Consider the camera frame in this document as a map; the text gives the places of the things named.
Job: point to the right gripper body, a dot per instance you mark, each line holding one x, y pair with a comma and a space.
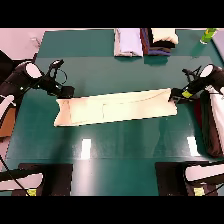
176, 95

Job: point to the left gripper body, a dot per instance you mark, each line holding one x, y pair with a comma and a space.
67, 92

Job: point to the cream shirt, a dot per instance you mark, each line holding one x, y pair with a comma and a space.
115, 107

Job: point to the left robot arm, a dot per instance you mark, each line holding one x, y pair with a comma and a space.
20, 77

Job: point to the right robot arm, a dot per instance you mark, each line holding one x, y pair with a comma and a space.
211, 74

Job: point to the red garment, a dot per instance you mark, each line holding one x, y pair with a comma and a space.
198, 113

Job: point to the blue violet garment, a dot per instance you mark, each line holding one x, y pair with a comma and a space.
159, 52

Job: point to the dark brown garment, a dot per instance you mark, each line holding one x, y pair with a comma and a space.
209, 133

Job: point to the black garment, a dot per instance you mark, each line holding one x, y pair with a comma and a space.
163, 44

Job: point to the cream white garment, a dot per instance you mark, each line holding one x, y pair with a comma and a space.
164, 35

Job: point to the maroon garment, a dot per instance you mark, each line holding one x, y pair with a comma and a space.
145, 41

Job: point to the green bottle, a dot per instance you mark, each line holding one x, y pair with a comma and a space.
208, 35

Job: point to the lavender garment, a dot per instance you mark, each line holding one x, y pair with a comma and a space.
128, 42

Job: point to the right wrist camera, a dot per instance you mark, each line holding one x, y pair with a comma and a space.
190, 74

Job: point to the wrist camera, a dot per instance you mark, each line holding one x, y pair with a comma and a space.
56, 64
190, 74

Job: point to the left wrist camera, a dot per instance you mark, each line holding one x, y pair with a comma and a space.
56, 64

